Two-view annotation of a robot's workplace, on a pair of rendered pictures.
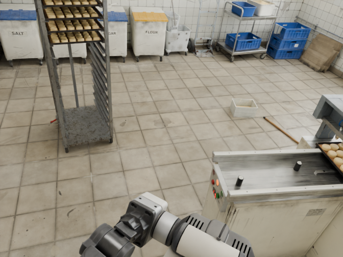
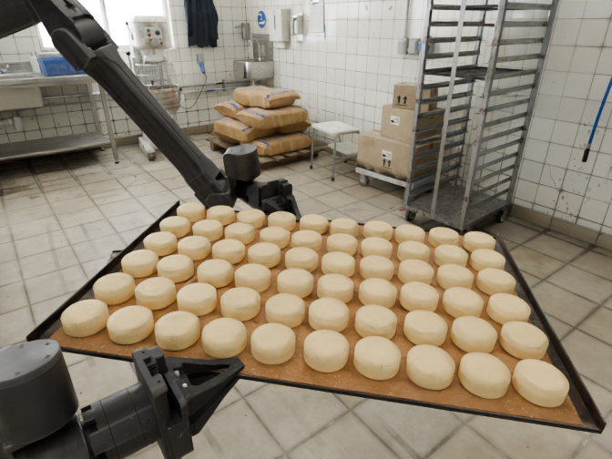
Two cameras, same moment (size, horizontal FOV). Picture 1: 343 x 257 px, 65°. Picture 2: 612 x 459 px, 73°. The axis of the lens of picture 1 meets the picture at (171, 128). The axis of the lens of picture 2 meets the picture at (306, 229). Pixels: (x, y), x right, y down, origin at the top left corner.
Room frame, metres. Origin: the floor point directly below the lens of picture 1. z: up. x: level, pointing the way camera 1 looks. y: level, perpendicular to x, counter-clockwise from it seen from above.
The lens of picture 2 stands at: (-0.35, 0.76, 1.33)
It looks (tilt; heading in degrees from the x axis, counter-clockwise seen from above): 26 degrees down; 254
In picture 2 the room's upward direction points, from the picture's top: straight up
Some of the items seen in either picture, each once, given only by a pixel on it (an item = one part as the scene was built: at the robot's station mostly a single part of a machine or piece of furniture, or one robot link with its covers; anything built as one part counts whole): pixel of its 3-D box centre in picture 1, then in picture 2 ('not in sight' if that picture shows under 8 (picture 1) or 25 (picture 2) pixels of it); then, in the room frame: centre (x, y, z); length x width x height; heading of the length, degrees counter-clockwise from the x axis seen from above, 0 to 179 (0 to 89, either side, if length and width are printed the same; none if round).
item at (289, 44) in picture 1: (286, 41); not in sight; (5.50, -2.08, 0.30); 0.60 x 0.40 x 0.20; 111
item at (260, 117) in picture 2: not in sight; (274, 115); (-1.24, -3.56, 0.47); 0.72 x 0.42 x 0.17; 26
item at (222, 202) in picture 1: (219, 187); not in sight; (1.06, -0.31, 0.77); 0.24 x 0.04 x 0.14; 12
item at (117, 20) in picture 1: (108, 34); not in sight; (4.43, 1.21, 0.38); 0.64 x 0.54 x 0.77; 20
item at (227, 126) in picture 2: not in sight; (244, 127); (-0.94, -3.75, 0.32); 0.72 x 0.42 x 0.17; 115
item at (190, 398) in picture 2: not in sight; (202, 391); (-0.33, 0.43, 0.99); 0.09 x 0.07 x 0.07; 20
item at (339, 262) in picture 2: not in sight; (338, 264); (-0.54, 0.25, 1.01); 0.05 x 0.05 x 0.02
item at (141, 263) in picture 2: not in sight; (140, 263); (-0.26, 0.19, 1.02); 0.05 x 0.05 x 0.02
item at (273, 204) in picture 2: not in sight; (286, 218); (-0.51, 0.04, 0.99); 0.09 x 0.07 x 0.07; 111
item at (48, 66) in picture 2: not in sight; (64, 66); (0.73, -4.07, 0.95); 0.40 x 0.30 x 0.14; 24
